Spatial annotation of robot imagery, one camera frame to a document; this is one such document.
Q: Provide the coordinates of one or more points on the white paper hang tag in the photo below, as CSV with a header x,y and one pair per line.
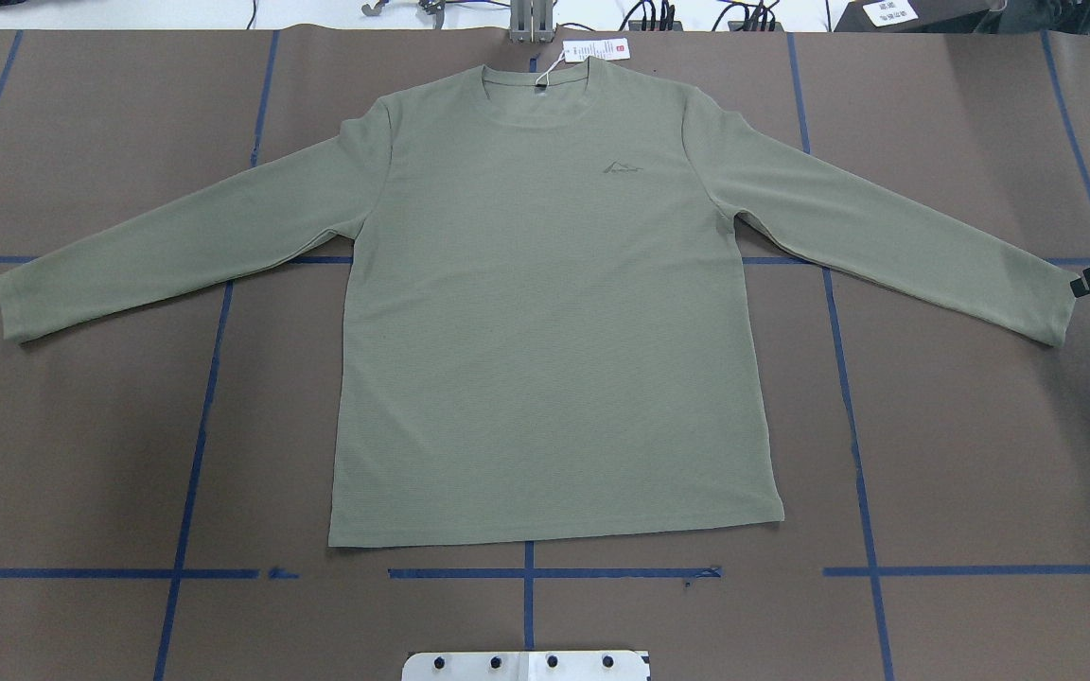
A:
x,y
574,52

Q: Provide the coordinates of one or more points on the olive green long-sleeve shirt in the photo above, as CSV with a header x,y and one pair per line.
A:
x,y
545,327

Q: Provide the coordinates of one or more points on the black box with label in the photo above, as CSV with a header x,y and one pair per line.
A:
x,y
877,17

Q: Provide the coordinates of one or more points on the grey aluminium frame post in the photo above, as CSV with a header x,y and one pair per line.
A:
x,y
531,21

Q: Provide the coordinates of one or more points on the white metal base plate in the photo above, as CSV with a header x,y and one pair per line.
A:
x,y
529,665

